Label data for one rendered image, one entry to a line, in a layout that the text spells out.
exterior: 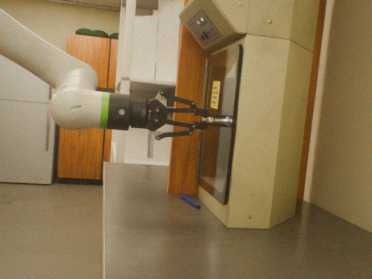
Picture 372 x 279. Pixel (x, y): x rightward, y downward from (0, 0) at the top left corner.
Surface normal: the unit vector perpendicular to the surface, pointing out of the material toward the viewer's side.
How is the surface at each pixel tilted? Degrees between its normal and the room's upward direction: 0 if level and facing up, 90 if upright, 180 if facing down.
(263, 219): 90
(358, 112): 90
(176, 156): 90
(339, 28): 90
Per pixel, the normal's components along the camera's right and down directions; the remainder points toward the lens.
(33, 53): 0.43, 0.24
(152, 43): 0.04, 0.00
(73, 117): 0.29, 0.46
